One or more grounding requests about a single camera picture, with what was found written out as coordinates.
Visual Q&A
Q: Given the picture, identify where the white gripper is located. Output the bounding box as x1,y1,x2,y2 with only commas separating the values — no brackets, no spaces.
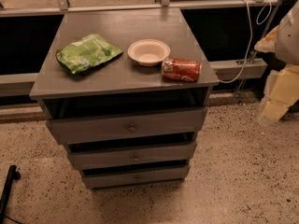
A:
254,26,299,126

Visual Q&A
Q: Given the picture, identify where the grey bottom drawer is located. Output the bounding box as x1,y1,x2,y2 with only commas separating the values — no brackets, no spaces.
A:
82,164,190,189

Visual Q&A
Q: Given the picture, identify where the grey drawer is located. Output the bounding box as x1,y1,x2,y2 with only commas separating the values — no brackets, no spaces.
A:
67,141,196,170
47,107,207,145
82,164,190,189

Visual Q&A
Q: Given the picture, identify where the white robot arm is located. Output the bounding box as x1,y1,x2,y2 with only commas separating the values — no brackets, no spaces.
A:
254,1,299,126

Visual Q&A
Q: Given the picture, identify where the grey wooden drawer cabinet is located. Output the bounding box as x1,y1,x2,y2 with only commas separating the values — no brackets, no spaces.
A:
30,8,218,189

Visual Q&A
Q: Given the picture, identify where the grey top drawer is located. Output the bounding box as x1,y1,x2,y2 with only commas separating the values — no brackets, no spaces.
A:
47,107,207,145

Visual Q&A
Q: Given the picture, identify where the grey middle drawer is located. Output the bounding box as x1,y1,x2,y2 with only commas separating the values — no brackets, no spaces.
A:
67,141,196,170

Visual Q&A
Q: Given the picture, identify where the slanted metal pole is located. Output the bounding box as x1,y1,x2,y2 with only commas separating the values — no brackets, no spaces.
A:
232,0,283,105

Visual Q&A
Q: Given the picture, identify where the red soda can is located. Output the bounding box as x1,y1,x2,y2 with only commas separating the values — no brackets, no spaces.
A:
162,57,201,82

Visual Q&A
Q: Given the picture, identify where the white paper bowl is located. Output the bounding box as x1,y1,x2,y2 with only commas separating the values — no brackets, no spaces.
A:
127,39,171,67

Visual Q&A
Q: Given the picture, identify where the green chip bag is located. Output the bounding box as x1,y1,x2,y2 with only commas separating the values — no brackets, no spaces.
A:
56,34,122,75

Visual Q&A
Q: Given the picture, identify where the grey metal railing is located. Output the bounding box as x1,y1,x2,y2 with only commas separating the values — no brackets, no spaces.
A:
0,0,265,96

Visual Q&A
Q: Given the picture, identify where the black floor stand leg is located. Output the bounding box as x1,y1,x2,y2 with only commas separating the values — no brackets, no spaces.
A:
0,165,21,224

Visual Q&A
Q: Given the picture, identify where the white cable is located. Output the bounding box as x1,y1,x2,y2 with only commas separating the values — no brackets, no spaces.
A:
218,0,273,85

